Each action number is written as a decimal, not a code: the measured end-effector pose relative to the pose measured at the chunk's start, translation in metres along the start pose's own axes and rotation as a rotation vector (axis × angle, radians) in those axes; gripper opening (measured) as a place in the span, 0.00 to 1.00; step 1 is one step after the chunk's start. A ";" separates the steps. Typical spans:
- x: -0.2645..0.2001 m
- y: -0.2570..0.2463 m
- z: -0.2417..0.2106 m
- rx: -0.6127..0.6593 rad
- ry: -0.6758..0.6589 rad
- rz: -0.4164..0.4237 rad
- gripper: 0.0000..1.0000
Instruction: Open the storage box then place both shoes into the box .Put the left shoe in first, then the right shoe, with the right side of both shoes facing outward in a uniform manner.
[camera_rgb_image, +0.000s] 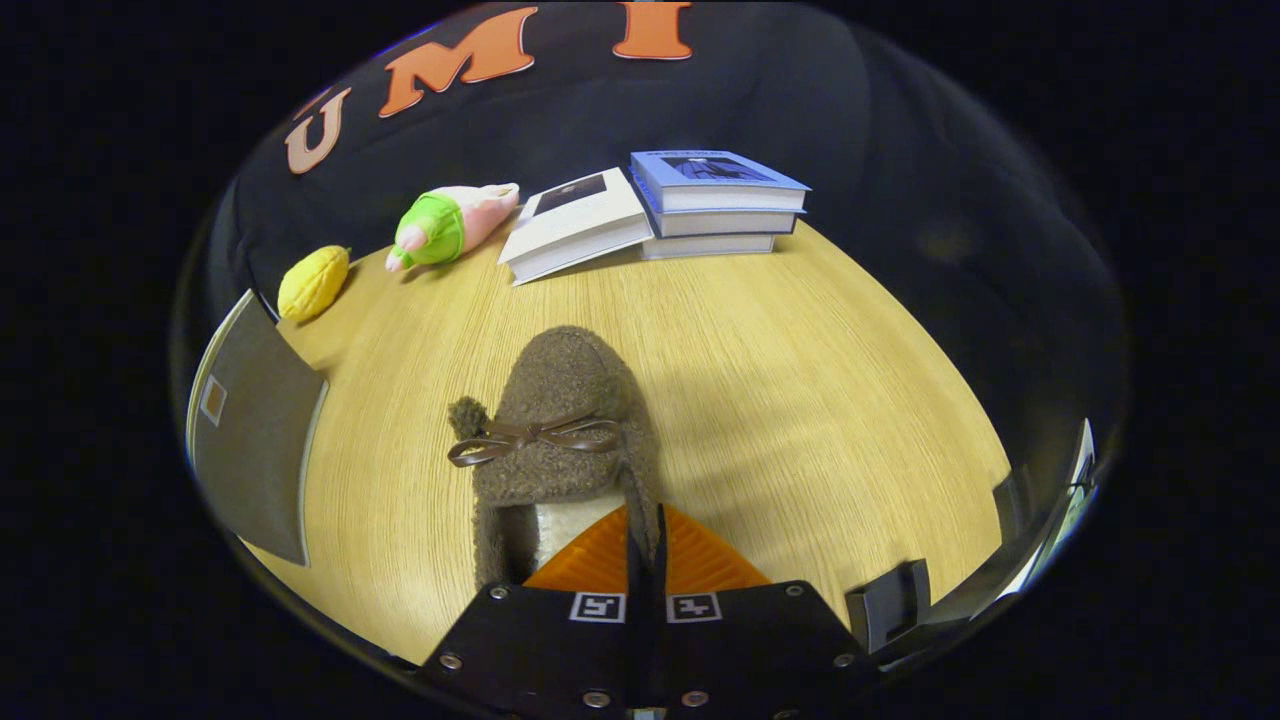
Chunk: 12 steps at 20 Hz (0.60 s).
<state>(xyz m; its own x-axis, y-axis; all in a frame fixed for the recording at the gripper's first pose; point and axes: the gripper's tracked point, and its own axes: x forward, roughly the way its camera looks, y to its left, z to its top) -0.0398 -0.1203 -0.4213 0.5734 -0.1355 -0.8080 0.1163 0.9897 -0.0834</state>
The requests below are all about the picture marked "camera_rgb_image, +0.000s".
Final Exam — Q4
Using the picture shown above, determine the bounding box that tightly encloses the blue spine book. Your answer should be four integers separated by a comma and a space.
640, 185, 801, 239

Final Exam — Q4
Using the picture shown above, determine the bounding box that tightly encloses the blue cover book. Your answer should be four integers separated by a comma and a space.
630, 150, 811, 213

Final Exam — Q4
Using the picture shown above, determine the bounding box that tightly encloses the pink and green plush toy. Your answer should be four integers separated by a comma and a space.
385, 183, 521, 273

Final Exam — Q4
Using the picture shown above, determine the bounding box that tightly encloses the black table clamp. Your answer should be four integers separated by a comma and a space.
993, 468, 1033, 543

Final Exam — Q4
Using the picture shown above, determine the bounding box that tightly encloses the white book with portrait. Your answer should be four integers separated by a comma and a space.
497, 167, 656, 288

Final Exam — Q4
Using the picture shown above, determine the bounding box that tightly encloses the black backdrop cloth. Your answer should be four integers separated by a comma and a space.
195, 0, 1126, 501

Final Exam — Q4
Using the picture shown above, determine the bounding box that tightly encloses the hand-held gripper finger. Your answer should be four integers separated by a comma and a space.
420, 505, 649, 720
648, 503, 883, 716

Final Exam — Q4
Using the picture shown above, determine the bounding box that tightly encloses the brown fuzzy shoe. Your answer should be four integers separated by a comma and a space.
447, 325, 663, 591

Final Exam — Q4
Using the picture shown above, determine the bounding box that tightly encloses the plain white book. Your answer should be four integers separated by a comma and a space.
640, 232, 779, 261

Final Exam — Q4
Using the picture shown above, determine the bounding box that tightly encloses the yellow plush toy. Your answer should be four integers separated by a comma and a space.
277, 245, 351, 323

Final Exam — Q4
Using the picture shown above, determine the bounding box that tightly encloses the beige fabric storage box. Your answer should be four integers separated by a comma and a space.
185, 290, 331, 568

